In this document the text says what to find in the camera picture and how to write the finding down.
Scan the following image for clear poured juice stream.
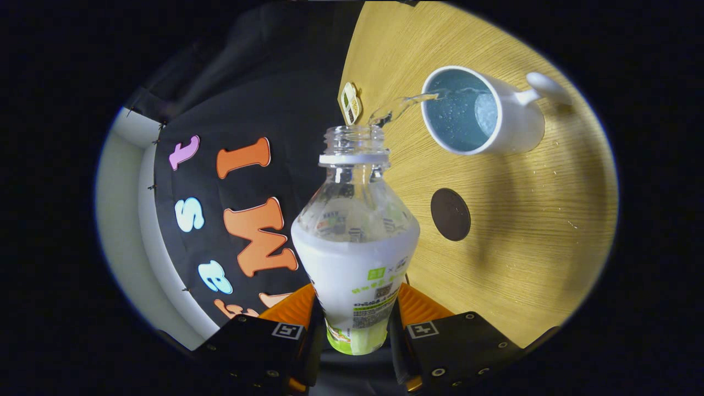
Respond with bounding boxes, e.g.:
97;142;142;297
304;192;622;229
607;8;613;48
367;92;441;128

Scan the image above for wooden table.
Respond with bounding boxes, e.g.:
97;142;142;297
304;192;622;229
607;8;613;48
337;0;619;348

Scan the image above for dark brown round coaster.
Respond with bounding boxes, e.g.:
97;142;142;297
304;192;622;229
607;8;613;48
430;188;472;242

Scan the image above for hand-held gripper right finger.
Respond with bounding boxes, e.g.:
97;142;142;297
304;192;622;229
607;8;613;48
388;282;523;394

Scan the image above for black backdrop cloth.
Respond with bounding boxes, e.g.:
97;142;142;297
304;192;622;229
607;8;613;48
124;0;366;331

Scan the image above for white cup with blue inside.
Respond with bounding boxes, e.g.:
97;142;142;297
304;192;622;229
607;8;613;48
421;65;574;156

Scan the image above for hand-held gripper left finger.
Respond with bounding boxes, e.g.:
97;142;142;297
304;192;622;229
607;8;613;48
192;283;325;395

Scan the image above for clear plastic juice bottle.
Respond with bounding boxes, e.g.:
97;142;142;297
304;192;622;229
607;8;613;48
290;125;421;356

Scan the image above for white divided condiment dish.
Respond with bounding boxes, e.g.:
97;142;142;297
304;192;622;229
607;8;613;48
340;82;362;126

